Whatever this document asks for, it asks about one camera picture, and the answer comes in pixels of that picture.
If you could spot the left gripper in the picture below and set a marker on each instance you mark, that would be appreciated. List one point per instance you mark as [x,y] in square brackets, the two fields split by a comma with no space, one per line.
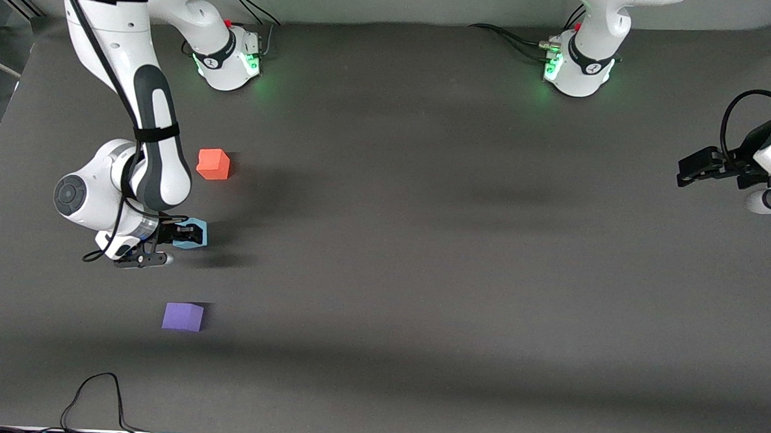
[744,162]

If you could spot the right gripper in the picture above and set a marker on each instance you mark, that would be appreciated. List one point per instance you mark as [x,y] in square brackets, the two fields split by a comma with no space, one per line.
[167,233]

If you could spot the light blue foam block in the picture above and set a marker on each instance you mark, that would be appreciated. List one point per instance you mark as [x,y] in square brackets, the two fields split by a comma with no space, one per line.
[197,234]

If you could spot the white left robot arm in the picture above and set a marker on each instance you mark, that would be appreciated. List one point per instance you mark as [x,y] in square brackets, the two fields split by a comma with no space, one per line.
[591,56]

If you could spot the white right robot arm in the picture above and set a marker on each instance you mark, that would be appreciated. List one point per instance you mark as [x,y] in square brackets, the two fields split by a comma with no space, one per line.
[113,55]

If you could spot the orange foam block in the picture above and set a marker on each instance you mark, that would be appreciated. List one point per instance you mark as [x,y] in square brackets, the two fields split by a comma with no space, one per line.
[213,164]

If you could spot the purple foam block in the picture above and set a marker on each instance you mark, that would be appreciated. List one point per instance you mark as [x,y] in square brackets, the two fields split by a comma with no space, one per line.
[182,316]

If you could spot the dark grey table mat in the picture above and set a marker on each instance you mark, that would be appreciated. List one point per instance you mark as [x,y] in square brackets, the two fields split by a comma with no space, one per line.
[486,299]

